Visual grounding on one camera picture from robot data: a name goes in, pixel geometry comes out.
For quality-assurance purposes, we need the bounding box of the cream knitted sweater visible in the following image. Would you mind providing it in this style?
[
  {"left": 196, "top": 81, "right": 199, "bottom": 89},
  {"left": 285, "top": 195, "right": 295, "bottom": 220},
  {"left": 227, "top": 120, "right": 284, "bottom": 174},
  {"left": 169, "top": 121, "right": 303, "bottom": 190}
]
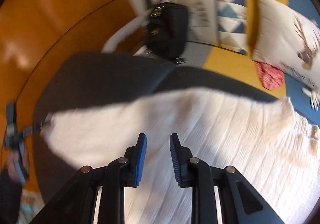
[{"left": 44, "top": 88, "right": 319, "bottom": 223}]

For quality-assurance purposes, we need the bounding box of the person's left hand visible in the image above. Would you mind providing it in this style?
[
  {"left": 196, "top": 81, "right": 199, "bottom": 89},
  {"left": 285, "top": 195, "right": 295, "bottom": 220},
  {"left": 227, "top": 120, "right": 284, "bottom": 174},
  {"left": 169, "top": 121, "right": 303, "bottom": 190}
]
[{"left": 6, "top": 151, "right": 29, "bottom": 183}]

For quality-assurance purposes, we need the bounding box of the pink cloth on sofa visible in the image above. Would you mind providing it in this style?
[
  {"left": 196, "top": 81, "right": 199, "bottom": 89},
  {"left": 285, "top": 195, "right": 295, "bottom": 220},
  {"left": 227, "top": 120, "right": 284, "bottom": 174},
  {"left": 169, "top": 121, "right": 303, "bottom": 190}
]
[{"left": 254, "top": 61, "right": 285, "bottom": 90}]

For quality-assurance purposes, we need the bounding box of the white glove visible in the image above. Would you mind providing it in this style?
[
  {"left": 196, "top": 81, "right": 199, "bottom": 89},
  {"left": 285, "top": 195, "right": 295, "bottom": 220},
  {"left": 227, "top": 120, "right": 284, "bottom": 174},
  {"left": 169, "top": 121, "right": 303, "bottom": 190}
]
[{"left": 302, "top": 88, "right": 320, "bottom": 111}]

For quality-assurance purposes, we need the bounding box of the blue yellow grey sofa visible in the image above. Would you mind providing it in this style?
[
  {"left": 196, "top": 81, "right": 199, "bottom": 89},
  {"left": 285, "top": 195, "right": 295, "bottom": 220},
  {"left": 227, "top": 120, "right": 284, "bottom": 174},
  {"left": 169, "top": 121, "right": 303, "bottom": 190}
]
[{"left": 101, "top": 0, "right": 320, "bottom": 125}]

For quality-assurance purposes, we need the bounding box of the deer print cushion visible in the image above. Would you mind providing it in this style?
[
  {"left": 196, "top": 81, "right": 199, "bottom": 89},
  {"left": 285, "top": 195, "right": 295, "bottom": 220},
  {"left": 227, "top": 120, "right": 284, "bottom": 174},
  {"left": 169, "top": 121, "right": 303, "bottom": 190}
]
[{"left": 252, "top": 0, "right": 319, "bottom": 91}]

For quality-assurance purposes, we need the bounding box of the black handbag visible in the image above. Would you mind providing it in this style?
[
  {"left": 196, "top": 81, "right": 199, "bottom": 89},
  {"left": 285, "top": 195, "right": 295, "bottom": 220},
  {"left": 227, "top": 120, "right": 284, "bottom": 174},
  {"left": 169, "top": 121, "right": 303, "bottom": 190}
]
[{"left": 146, "top": 2, "right": 189, "bottom": 64}]

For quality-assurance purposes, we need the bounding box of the triangle pattern cushion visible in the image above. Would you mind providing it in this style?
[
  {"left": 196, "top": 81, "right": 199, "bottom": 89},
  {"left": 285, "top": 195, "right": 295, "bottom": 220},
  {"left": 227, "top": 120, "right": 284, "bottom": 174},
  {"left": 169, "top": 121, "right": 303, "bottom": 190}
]
[{"left": 151, "top": 0, "right": 248, "bottom": 55}]

